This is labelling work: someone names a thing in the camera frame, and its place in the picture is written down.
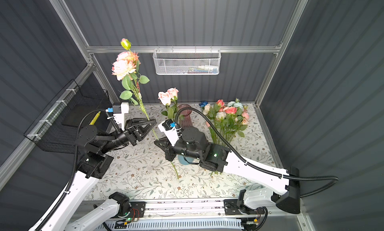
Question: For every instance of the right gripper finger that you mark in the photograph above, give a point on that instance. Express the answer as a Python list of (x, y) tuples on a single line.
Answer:
[(170, 157), (162, 144)]

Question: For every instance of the pink glass vase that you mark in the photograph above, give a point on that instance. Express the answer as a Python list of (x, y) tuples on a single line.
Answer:
[(185, 119)]

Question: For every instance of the black wire basket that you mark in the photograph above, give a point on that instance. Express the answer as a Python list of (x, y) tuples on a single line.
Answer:
[(55, 128)]

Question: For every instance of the items in white basket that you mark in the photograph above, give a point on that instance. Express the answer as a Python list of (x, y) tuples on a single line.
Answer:
[(202, 69)]

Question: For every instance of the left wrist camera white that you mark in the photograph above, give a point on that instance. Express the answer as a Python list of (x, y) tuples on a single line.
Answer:
[(117, 115)]

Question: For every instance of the pale pink rose stem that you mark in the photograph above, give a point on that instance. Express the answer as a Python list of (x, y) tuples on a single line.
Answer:
[(164, 98)]

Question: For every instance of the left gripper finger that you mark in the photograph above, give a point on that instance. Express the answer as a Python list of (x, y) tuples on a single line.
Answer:
[(143, 122), (144, 129)]

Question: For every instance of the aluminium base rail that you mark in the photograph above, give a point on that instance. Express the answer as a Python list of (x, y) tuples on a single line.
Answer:
[(183, 209)]

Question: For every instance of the white wire mesh basket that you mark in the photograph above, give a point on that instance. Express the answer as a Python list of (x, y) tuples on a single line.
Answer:
[(168, 63)]

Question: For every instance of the yellow pen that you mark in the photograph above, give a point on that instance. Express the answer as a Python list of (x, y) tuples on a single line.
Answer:
[(95, 118)]

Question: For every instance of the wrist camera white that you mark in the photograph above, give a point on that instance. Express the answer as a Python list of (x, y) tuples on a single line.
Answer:
[(117, 115), (171, 130)]

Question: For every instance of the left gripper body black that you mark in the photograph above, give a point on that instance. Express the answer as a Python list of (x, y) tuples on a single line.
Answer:
[(130, 137)]

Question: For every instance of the peach peony stem with bud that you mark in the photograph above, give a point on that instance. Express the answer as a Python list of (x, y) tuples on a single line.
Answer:
[(126, 69)]

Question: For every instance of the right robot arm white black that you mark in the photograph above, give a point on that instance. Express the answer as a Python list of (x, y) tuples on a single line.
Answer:
[(193, 146)]

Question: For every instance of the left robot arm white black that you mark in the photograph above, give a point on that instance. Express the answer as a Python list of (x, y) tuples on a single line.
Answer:
[(86, 174)]

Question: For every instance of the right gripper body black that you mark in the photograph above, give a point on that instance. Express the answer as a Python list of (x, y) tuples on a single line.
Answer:
[(180, 147)]

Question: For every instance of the teal ceramic vase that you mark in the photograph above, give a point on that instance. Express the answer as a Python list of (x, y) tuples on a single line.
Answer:
[(183, 160)]

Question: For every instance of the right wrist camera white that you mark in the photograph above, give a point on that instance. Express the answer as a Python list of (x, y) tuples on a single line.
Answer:
[(171, 130)]

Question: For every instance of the bunch of artificial flowers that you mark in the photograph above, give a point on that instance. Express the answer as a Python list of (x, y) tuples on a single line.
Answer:
[(224, 121)]

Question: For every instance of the floral table mat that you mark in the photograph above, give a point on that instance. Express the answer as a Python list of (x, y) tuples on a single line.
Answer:
[(142, 172)]

